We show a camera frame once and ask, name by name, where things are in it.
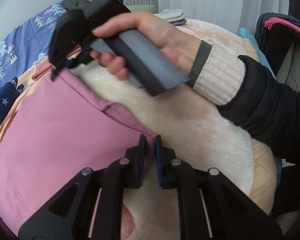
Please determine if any pink long-sleeve shirt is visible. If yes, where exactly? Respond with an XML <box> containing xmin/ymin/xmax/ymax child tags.
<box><xmin>0</xmin><ymin>69</ymin><xmax>155</xmax><ymax>233</ymax></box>

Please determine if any right forearm black sleeve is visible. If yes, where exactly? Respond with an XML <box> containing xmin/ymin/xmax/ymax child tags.
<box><xmin>188</xmin><ymin>39</ymin><xmax>300</xmax><ymax>160</ymax></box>

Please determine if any folded grey clothes stack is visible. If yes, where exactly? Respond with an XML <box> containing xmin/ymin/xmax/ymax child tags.
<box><xmin>155</xmin><ymin>9</ymin><xmax>187</xmax><ymax>26</ymax></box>

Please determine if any pile of dark clothes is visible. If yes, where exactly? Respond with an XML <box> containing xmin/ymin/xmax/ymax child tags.
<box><xmin>255</xmin><ymin>11</ymin><xmax>300</xmax><ymax>93</ymax></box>

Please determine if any person's right hand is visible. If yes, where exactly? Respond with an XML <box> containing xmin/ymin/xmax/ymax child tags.
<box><xmin>92</xmin><ymin>11</ymin><xmax>212</xmax><ymax>84</ymax></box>

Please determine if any green pillow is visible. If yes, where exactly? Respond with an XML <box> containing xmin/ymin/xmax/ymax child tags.
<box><xmin>126</xmin><ymin>5</ymin><xmax>155</xmax><ymax>14</ymax></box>

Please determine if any cream bear fleece blanket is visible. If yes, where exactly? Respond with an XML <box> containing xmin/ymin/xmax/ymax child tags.
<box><xmin>0</xmin><ymin>18</ymin><xmax>300</xmax><ymax>240</ymax></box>

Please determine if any folded coral red garment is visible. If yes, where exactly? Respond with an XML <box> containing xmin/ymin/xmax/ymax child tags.
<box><xmin>32</xmin><ymin>46</ymin><xmax>82</xmax><ymax>81</ymax></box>

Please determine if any blue tree-print pillow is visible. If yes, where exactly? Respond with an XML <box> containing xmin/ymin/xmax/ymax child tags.
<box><xmin>0</xmin><ymin>2</ymin><xmax>65</xmax><ymax>88</ymax></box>

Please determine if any navy star fleece garment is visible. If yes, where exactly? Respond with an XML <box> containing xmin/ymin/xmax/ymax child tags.
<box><xmin>0</xmin><ymin>77</ymin><xmax>24</xmax><ymax>126</ymax></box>

